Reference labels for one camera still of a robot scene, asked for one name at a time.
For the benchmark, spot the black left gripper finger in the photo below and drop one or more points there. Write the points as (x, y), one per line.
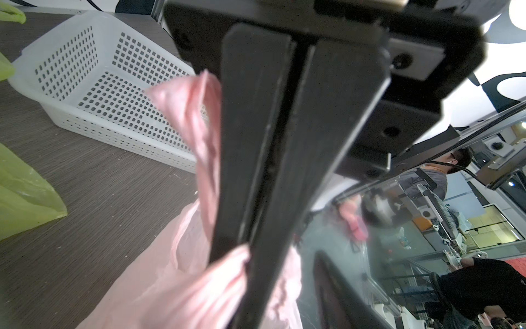
(338, 303)

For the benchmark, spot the seated person grey shirt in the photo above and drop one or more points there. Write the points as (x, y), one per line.
(410, 180)

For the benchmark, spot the pink apple print plastic bag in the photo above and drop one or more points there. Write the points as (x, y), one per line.
(173, 283)

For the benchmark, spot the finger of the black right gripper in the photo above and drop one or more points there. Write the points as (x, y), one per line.
(250, 144)

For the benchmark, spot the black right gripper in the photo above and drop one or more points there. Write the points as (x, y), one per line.
(334, 60)

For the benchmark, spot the person in black clothes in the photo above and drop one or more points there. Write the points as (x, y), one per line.
(480, 286)

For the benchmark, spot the green avocado print plastic bag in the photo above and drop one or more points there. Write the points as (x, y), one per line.
(9, 15)

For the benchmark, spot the white perforated plastic basket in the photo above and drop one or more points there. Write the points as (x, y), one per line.
(90, 74)

